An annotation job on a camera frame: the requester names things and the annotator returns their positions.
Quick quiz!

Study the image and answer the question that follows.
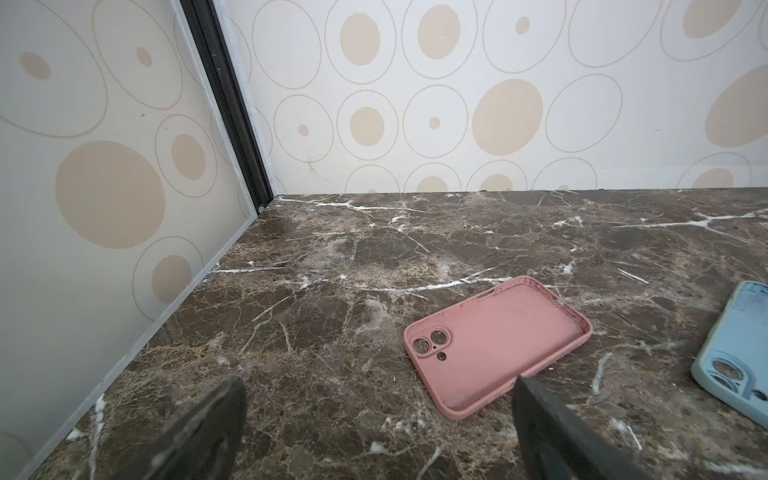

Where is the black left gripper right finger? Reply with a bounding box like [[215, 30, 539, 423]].
[[511, 377, 650, 479]]

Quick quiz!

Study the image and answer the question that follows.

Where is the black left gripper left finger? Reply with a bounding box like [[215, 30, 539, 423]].
[[113, 376, 247, 479]]

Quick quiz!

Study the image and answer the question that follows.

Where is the light blue phone case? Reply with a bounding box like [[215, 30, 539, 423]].
[[691, 281, 767, 428]]

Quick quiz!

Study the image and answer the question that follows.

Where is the pink phone case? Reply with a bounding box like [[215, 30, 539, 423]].
[[403, 276, 593, 420]]

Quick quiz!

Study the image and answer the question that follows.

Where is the black corner frame post left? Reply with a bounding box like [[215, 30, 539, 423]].
[[180, 0, 274, 213]]

